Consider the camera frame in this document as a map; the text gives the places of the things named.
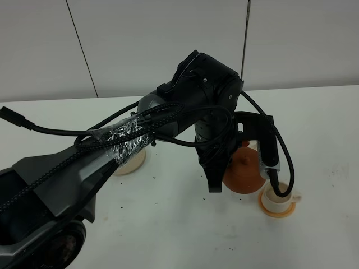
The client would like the beige round teapot coaster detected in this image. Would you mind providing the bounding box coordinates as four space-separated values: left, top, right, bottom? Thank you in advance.
113 149 146 176

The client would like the white teacup near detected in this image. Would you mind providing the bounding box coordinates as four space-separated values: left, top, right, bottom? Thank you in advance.
260 183 302 214

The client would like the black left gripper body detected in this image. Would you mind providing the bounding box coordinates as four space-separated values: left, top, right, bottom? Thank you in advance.
195 112 241 168

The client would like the black braided camera cable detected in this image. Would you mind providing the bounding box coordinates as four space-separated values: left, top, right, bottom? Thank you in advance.
0 89 297 219

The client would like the brown clay teapot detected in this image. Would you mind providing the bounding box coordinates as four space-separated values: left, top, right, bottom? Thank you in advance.
223 141 265 194

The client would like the orange coaster near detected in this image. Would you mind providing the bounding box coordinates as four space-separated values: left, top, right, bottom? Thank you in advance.
257 191 296 219

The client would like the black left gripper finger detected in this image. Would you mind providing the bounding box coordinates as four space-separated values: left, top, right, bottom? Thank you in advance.
201 161 231 193

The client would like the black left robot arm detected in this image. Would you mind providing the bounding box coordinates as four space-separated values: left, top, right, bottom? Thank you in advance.
1 51 243 268

